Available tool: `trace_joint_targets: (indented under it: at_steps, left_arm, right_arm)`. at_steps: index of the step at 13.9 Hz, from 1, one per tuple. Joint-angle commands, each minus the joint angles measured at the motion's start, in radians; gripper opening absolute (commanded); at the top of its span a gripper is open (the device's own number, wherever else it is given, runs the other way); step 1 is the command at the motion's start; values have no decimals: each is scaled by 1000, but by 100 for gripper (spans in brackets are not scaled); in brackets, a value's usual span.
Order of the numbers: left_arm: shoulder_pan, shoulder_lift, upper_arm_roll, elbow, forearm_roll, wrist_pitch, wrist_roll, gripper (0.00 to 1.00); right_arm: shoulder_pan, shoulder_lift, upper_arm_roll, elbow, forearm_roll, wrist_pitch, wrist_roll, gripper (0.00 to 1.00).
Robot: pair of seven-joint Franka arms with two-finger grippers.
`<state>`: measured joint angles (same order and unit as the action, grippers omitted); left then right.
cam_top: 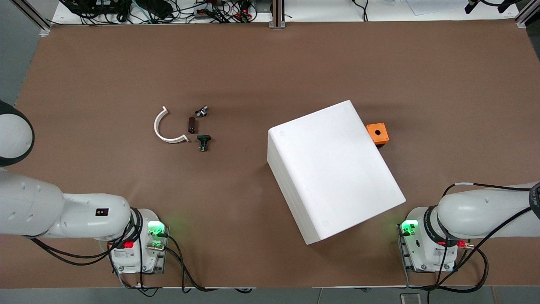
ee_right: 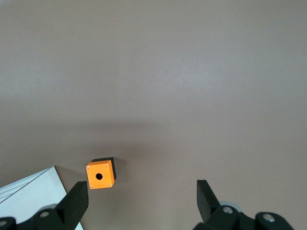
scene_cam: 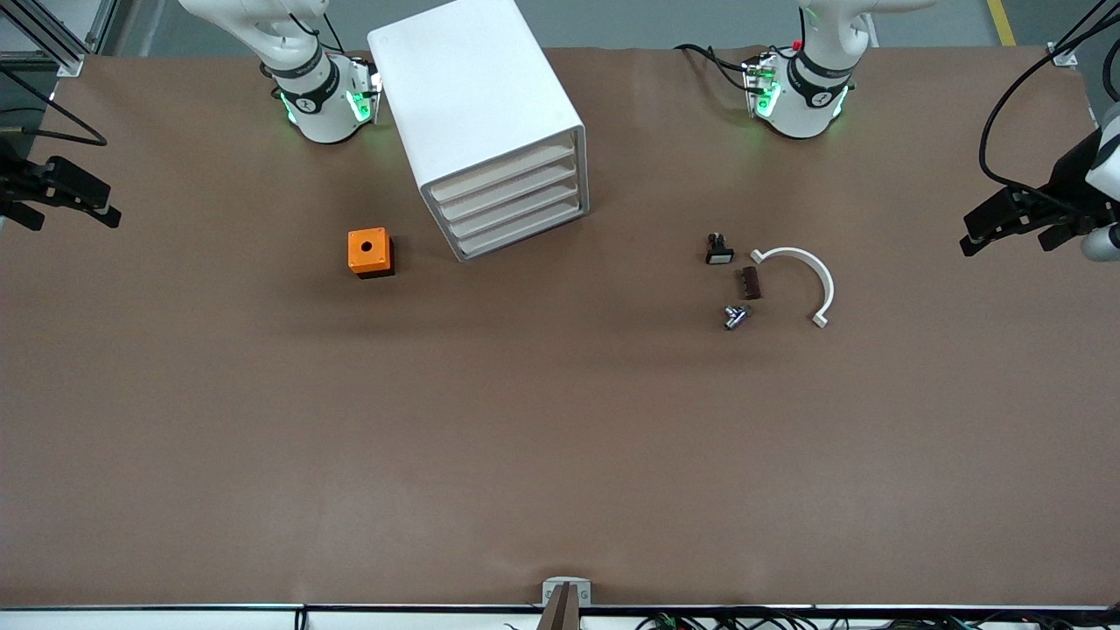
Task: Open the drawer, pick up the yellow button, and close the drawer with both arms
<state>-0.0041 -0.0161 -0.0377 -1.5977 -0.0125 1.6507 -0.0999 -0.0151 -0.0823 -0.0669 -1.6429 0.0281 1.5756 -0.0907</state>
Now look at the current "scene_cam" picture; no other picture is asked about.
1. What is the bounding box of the white plastic divider tray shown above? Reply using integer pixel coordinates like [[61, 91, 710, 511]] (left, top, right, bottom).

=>
[[455, 197, 583, 259]]

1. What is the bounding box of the orange box with hole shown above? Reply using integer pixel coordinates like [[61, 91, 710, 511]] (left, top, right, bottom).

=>
[[347, 227, 396, 280]]

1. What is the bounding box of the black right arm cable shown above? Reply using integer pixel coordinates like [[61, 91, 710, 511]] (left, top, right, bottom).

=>
[[0, 66, 109, 147]]

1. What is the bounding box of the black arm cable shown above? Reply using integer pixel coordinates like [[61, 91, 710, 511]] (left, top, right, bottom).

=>
[[978, 0, 1120, 215], [0, 66, 109, 147]]

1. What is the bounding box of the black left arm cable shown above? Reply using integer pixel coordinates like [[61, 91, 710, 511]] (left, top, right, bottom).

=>
[[978, 0, 1120, 215]]

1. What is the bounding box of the aluminium frame profile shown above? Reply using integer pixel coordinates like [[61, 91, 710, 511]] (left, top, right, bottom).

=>
[[0, 0, 121, 78]]

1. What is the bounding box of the black frame strut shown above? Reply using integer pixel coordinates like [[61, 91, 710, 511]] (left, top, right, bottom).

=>
[[1054, 0, 1120, 53]]

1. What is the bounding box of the white half-ring pipe clamp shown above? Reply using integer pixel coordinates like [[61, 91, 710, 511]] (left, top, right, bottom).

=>
[[750, 247, 836, 329]]

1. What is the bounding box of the black base cable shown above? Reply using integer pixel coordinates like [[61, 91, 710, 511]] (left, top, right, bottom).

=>
[[674, 42, 755, 93]]

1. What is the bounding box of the white table edge rail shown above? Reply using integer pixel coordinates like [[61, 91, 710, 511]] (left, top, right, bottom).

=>
[[0, 604, 1120, 630]]

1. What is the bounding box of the black cable bundle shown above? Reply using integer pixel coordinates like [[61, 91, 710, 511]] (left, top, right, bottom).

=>
[[634, 608, 1120, 630]]

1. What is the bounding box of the metal bracket with brown post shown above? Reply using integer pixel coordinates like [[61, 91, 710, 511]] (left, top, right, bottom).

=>
[[541, 576, 593, 630]]

